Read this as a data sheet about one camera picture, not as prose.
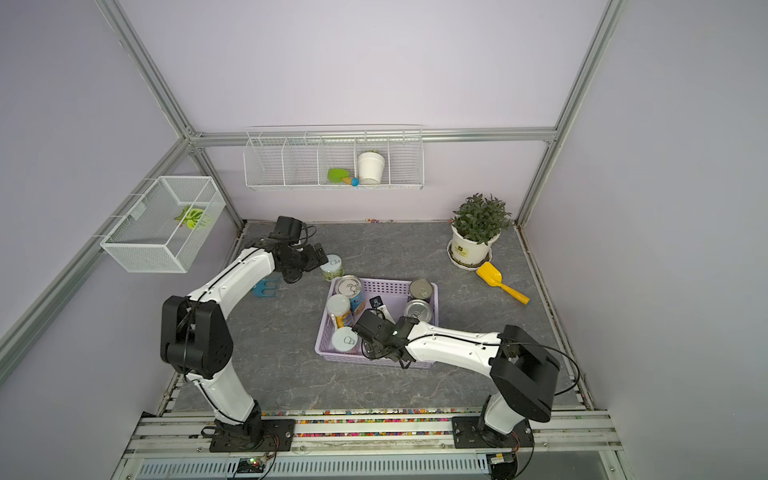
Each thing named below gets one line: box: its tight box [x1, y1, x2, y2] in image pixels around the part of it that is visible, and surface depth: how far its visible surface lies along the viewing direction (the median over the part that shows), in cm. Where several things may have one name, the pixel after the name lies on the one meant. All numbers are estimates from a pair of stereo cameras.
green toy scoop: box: [327, 168, 361, 187], surface depth 101 cm
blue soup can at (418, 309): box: [404, 299, 433, 323], surface depth 86 cm
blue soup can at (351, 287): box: [338, 275, 365, 314], surface depth 91 cm
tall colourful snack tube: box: [326, 294, 353, 328], surface depth 84 cm
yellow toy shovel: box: [476, 262, 531, 305], surface depth 106 cm
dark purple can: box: [409, 278, 433, 299], surface depth 91 cm
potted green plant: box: [448, 192, 512, 265], surface depth 98 cm
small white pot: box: [358, 151, 385, 185], surface depth 94 cm
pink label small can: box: [331, 327, 359, 351], surface depth 86 cm
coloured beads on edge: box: [262, 410, 480, 436], surface depth 79 cm
